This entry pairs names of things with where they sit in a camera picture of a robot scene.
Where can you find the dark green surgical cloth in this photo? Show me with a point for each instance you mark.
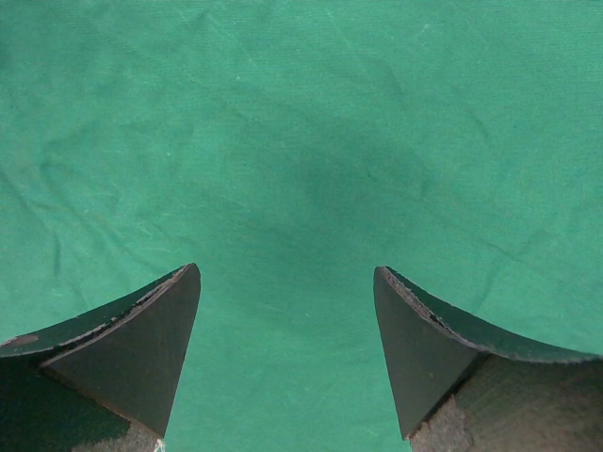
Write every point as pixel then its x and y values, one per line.
pixel 288 148

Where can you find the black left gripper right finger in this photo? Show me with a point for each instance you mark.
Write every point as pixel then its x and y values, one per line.
pixel 463 384

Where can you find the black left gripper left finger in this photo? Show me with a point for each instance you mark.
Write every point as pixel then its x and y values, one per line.
pixel 104 380

